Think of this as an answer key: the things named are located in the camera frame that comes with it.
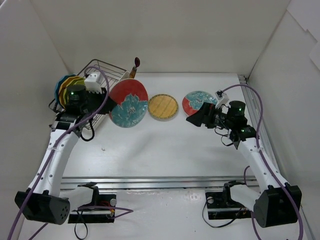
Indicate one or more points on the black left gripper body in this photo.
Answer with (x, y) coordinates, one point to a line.
(103, 99)

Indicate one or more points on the green polka dot bowl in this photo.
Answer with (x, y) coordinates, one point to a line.
(75, 92)
(65, 92)

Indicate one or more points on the red plate with teal flower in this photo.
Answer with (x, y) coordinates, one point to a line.
(132, 103)

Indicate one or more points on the aluminium right side rail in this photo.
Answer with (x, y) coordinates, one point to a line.
(268, 140)

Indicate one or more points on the aluminium front rail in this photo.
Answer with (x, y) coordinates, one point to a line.
(150, 183)

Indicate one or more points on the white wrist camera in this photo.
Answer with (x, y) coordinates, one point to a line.
(222, 99)
(93, 82)

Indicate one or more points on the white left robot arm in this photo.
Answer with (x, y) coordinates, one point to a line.
(43, 201)

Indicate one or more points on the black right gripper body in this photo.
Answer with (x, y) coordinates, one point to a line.
(207, 115)

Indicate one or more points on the yellow polka dot bowl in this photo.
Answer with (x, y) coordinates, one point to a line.
(66, 81)

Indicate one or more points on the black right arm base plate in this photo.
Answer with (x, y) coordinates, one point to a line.
(219, 210)

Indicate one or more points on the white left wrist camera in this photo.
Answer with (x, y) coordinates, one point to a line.
(93, 82)

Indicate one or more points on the blue polka dot bowl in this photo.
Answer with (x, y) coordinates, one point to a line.
(58, 85)

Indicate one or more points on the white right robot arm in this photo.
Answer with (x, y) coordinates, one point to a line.
(277, 202)

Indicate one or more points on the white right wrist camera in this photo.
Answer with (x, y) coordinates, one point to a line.
(222, 99)

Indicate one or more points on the white cutlery holder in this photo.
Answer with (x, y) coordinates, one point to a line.
(126, 75)

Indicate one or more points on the aluminium rail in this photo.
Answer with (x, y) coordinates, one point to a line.
(268, 140)
(150, 183)

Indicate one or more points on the metal wire dish rack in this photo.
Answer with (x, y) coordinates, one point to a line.
(112, 72)

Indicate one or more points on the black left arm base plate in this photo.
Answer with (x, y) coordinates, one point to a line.
(100, 210)

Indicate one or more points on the woven bamboo pattern plate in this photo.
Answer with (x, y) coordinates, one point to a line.
(162, 107)

